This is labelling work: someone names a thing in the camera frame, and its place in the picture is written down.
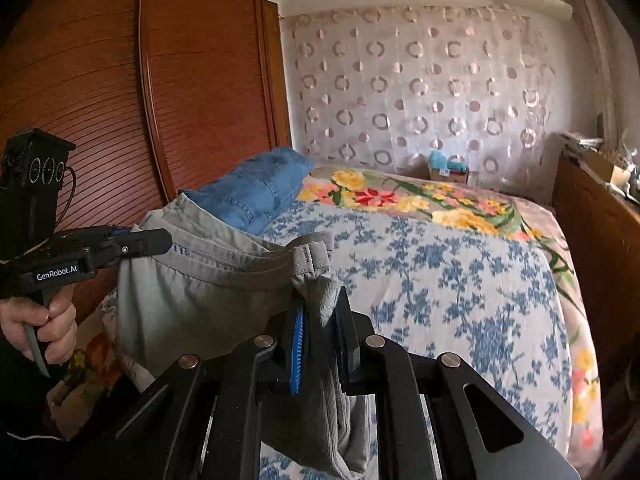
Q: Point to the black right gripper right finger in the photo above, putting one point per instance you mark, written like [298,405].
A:
[350,331]

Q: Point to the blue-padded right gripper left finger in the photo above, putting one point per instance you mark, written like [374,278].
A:
[296,349]

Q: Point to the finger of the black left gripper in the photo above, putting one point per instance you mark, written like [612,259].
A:
[143,243]

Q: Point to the grey-green pants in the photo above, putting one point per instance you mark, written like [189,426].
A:
[216,287]

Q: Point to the person's left hand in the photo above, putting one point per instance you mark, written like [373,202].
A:
[55,325]

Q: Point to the folded blue jeans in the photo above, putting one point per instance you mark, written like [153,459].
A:
[257,191]

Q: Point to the blue floral bed cover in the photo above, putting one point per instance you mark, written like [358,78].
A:
[430,288]

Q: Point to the wooden wardrobe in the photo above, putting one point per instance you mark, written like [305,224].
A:
[156,95]

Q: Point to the cardboard box with blue items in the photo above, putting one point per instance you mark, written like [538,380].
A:
[447,169]

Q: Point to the colourful flower bedsheet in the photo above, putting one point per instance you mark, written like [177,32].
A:
[443,267]

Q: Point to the circle-patterned sheer curtain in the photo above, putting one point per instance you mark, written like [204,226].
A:
[381,87]

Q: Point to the wooden sideboard cabinet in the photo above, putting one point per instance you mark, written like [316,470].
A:
[603,236]

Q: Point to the cardboard box on sideboard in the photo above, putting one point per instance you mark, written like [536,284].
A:
[606,170]

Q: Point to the side window curtain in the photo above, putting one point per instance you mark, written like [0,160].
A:
[589,13]

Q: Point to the black camera box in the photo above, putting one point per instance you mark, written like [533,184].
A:
[32,170]

